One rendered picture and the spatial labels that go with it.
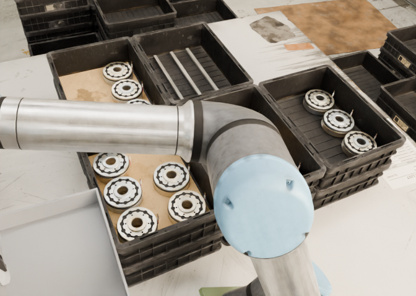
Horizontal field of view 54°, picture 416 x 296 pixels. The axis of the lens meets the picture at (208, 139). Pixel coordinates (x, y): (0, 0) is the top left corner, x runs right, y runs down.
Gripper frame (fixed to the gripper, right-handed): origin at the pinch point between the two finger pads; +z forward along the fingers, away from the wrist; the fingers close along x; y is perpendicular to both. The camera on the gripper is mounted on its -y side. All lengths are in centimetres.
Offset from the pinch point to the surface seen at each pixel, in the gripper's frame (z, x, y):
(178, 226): 24.4, -30.5, 5.1
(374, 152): 42, -89, 3
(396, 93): 119, -164, 57
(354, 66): 134, -170, 96
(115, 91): 32, -33, 65
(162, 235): 23.8, -26.3, 5.0
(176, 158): 37, -39, 32
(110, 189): 28.0, -18.9, 27.0
